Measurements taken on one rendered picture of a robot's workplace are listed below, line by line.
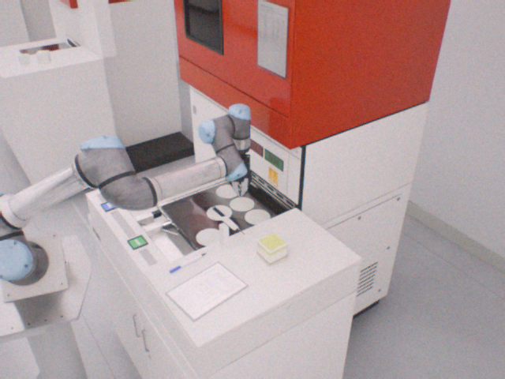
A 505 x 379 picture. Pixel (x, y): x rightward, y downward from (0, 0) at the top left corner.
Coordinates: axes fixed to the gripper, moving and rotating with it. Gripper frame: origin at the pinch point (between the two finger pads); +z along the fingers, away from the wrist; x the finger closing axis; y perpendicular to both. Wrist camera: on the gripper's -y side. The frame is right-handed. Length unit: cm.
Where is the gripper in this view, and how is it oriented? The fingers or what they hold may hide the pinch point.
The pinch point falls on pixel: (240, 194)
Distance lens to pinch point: 183.8
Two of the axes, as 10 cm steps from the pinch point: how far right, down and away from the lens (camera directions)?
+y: 0.4, -5.6, 8.3
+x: -10.0, -0.3, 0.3
